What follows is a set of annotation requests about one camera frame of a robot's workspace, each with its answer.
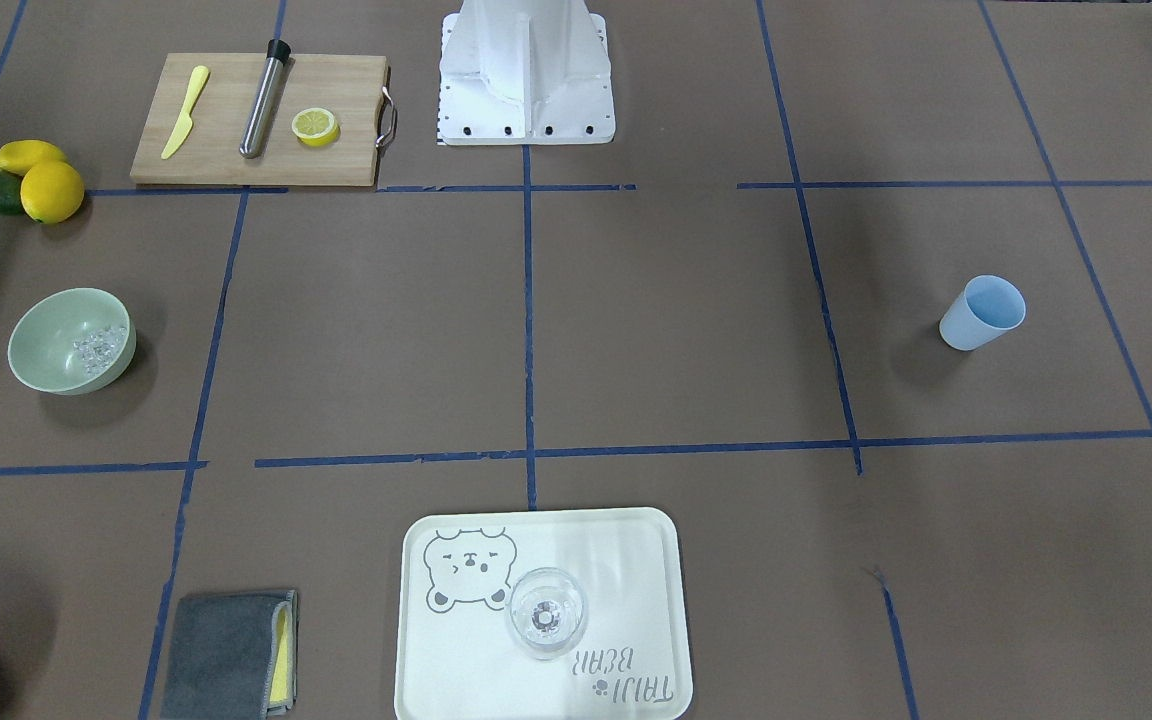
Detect wooden cutting board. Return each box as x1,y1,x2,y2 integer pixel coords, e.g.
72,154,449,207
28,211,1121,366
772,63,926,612
131,53,389,187

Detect yellow lemon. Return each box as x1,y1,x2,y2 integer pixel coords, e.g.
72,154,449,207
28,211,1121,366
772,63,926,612
20,160,86,225
0,138,68,177

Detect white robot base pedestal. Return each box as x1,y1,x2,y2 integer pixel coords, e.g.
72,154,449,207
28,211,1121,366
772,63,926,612
435,1,617,146

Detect steel muddler black tip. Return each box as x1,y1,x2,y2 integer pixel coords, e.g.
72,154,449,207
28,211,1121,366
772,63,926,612
238,38,291,159

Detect yellow plastic knife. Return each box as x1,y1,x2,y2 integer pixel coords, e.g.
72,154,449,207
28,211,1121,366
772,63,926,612
160,65,211,160

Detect clear wine glass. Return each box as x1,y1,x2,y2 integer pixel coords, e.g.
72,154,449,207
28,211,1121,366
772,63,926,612
507,568,589,661

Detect green bowl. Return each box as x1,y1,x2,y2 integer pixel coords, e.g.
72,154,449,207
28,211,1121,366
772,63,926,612
6,287,137,396

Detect light blue plastic cup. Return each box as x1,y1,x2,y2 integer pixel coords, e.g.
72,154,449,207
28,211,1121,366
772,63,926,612
938,275,1026,353

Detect lemon half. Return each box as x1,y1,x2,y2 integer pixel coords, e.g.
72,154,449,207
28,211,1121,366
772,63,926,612
291,108,340,147

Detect cream bear tray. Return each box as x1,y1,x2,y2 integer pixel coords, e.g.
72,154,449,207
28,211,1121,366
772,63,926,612
394,507,694,719

